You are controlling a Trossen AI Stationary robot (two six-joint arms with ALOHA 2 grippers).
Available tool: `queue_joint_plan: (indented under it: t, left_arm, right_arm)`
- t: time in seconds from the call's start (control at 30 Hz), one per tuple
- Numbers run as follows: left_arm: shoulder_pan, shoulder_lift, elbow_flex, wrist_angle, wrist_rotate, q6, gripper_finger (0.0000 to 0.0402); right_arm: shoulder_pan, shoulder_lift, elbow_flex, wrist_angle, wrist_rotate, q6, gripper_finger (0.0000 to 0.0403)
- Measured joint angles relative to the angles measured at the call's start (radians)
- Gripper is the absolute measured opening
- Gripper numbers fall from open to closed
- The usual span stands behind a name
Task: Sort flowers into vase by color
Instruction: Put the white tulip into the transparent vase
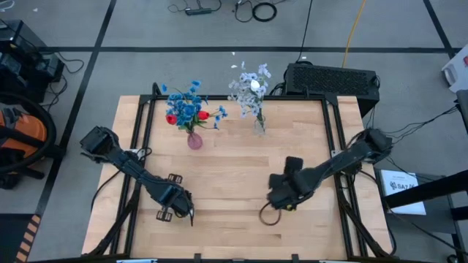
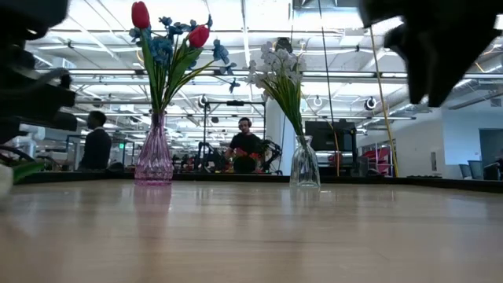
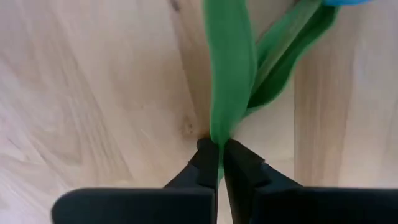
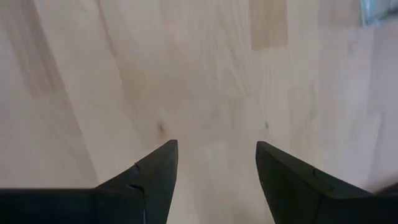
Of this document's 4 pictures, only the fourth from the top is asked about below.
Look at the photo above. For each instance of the clear glass vase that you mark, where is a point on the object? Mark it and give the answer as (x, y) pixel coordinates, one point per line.
(377, 11)

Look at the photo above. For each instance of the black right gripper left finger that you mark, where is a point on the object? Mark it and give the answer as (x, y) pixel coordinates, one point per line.
(130, 199)

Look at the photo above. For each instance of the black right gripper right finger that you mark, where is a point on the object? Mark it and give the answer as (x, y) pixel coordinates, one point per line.
(311, 199)

